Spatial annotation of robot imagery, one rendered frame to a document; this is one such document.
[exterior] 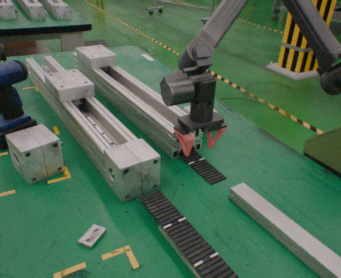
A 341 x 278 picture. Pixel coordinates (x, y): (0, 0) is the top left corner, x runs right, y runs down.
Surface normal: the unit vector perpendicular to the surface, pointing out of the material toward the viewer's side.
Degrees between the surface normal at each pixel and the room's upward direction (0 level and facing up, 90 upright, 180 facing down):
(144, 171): 90
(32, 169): 90
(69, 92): 90
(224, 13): 43
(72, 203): 0
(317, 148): 90
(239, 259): 0
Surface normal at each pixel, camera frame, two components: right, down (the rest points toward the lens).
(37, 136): 0.03, -0.86
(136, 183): 0.54, 0.44
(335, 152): -0.86, 0.24
